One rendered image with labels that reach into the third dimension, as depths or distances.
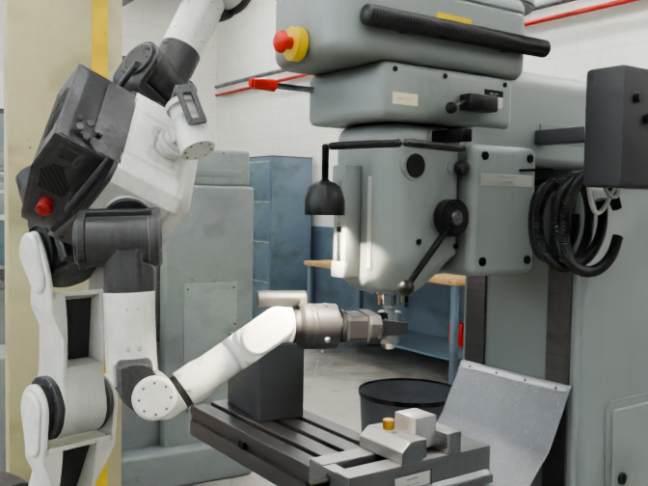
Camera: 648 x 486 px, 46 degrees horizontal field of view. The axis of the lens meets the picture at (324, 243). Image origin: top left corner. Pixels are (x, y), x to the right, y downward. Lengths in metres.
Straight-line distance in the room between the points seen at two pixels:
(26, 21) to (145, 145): 1.57
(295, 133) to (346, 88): 8.15
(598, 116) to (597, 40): 5.06
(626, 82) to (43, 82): 2.14
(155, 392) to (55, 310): 0.44
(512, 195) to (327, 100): 0.41
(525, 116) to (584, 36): 4.97
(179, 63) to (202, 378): 0.68
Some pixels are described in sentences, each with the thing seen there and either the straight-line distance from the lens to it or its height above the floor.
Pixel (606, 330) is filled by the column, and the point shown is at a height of 1.22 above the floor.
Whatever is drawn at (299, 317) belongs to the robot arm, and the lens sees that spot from 1.46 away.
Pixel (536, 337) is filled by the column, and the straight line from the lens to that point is 1.76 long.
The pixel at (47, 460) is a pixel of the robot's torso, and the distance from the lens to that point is 1.83.
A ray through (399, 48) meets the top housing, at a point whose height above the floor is 1.75.
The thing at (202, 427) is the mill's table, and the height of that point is 0.90.
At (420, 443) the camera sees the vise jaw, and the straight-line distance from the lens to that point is 1.44.
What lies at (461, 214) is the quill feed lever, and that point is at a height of 1.46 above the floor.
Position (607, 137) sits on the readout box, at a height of 1.60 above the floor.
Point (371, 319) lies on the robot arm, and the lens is 1.46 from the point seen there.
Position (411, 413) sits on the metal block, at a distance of 1.50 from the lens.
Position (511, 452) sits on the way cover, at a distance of 1.74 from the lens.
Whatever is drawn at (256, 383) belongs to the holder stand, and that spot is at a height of 1.04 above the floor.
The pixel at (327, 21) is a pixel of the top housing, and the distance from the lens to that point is 1.35.
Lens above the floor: 1.48
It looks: 3 degrees down
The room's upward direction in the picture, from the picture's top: 1 degrees clockwise
